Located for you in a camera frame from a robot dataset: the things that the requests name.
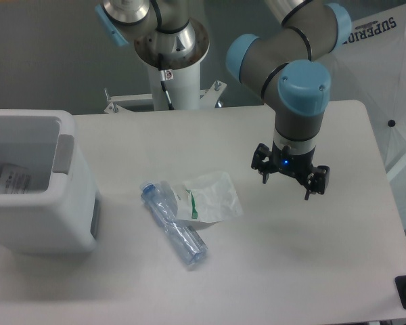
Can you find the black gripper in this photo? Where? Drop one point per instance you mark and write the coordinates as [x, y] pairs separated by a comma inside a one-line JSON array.
[[298, 166]]

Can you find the clear plastic bag green stripe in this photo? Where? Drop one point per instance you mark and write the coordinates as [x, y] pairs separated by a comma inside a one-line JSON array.
[[209, 198]]

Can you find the crushed clear plastic bottle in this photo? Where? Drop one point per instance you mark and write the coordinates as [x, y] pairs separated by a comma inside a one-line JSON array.
[[162, 202]]

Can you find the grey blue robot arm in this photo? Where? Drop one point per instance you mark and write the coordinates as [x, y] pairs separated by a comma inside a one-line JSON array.
[[284, 71]]

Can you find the white plastic trash can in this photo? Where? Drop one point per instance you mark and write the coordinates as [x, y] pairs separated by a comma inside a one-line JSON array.
[[59, 212]]

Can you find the white printed paper trash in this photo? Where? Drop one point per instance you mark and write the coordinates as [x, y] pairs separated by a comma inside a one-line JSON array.
[[14, 179]]

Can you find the white umbrella with lettering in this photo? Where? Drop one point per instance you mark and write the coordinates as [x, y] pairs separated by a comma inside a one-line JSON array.
[[371, 67]]

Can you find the white metal base bracket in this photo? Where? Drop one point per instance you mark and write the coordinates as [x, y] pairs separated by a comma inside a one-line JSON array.
[[171, 99]]

